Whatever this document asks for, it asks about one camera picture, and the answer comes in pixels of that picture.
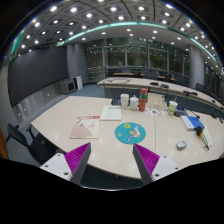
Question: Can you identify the colourful leaflet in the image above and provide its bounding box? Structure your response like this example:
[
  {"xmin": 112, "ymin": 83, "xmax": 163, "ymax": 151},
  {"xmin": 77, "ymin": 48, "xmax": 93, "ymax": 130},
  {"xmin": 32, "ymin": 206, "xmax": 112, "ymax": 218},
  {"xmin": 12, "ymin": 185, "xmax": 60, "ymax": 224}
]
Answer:
[{"xmin": 145, "ymin": 108, "xmax": 166, "ymax": 117}]

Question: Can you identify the grey crt monitor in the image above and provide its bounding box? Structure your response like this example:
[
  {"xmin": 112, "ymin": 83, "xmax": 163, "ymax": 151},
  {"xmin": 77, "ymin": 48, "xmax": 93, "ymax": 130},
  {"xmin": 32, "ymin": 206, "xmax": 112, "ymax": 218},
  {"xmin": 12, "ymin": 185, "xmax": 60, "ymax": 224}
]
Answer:
[{"xmin": 60, "ymin": 81, "xmax": 76, "ymax": 95}]

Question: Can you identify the red cylindrical can stack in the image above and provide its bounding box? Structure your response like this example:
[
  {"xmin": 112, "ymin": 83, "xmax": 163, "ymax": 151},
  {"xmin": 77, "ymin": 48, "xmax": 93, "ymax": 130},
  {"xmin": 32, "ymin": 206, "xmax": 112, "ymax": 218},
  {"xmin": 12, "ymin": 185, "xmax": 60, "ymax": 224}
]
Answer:
[{"xmin": 139, "ymin": 88, "xmax": 148, "ymax": 112}]

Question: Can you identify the black yellow pen case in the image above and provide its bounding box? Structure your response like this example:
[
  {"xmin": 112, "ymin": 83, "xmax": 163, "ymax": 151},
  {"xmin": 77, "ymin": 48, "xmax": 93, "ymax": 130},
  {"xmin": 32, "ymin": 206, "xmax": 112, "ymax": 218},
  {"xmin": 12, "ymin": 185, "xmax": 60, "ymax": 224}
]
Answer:
[{"xmin": 196, "ymin": 126, "xmax": 209, "ymax": 150}]

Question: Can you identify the white paper cup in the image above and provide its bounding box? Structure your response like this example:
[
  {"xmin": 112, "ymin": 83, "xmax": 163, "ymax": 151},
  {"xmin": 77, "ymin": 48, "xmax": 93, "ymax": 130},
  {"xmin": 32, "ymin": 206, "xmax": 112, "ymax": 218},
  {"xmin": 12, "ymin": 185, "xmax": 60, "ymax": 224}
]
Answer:
[{"xmin": 120, "ymin": 94, "xmax": 129, "ymax": 109}]

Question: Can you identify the round teal mouse pad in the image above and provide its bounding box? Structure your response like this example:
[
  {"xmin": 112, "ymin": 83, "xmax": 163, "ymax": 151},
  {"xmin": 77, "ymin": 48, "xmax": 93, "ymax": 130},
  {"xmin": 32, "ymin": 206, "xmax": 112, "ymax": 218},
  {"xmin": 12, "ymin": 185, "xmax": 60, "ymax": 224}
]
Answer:
[{"xmin": 115, "ymin": 122, "xmax": 146, "ymax": 144}]

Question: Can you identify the green white drink cup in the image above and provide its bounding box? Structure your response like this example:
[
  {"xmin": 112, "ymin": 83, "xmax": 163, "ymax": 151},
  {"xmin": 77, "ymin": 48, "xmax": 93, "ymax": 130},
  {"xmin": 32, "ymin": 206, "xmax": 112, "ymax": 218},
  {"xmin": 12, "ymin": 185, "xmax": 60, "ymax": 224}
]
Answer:
[{"xmin": 168, "ymin": 101, "xmax": 178, "ymax": 116}]

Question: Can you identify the white standing card box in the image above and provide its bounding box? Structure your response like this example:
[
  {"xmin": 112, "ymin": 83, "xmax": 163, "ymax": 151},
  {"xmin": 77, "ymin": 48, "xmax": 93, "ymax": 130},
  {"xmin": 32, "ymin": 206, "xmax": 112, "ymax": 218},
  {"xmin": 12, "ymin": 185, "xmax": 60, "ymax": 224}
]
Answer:
[{"xmin": 147, "ymin": 93, "xmax": 167, "ymax": 110}]

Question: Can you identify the white paper booklet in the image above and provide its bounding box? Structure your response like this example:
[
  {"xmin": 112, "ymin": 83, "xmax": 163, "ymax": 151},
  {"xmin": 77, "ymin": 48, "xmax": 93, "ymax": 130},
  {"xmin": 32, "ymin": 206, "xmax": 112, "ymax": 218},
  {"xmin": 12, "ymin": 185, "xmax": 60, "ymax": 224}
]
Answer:
[{"xmin": 100, "ymin": 105, "xmax": 121, "ymax": 121}]

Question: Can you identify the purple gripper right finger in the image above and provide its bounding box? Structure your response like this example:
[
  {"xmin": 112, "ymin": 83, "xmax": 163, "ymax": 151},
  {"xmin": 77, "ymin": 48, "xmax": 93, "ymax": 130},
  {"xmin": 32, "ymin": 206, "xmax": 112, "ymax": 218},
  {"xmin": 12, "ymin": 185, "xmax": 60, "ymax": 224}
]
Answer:
[{"xmin": 132, "ymin": 143, "xmax": 181, "ymax": 186}]

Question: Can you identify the black office chair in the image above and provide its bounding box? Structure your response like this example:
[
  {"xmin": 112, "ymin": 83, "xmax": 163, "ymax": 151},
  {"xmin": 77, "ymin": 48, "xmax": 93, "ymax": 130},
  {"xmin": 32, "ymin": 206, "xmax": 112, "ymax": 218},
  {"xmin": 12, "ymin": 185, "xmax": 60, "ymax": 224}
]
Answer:
[{"xmin": 7, "ymin": 124, "xmax": 64, "ymax": 165}]

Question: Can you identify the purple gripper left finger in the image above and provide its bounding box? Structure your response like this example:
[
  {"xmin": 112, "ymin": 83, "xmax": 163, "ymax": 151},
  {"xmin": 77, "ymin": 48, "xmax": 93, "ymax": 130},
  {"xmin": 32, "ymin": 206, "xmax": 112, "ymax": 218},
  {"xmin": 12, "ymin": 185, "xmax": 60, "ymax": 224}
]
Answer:
[{"xmin": 39, "ymin": 142, "xmax": 92, "ymax": 185}]

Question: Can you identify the long curved back desk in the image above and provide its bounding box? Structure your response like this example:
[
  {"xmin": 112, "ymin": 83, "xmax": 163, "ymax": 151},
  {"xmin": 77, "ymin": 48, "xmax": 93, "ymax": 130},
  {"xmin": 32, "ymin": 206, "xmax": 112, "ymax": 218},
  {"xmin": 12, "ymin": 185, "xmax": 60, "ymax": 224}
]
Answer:
[{"xmin": 98, "ymin": 77, "xmax": 224, "ymax": 112}]

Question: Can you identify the white lidded jar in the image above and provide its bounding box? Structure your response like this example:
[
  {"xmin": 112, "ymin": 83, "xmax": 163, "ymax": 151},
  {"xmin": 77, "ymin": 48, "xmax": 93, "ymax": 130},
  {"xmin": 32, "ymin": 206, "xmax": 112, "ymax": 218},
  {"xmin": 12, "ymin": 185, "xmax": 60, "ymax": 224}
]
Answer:
[{"xmin": 130, "ymin": 96, "xmax": 139, "ymax": 110}]

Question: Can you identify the large dark wall screen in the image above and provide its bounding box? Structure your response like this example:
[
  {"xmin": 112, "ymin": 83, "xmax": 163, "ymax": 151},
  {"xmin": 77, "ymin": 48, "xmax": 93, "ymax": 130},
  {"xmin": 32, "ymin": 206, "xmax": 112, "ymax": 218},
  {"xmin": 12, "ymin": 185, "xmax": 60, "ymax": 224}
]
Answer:
[{"xmin": 8, "ymin": 47, "xmax": 68, "ymax": 107}]

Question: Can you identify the pink illustrated magazine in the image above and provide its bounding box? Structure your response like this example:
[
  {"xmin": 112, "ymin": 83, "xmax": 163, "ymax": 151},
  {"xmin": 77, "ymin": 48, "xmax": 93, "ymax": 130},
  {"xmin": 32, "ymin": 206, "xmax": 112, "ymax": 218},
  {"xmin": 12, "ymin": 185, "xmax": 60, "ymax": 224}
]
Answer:
[{"xmin": 70, "ymin": 115, "xmax": 100, "ymax": 139}]

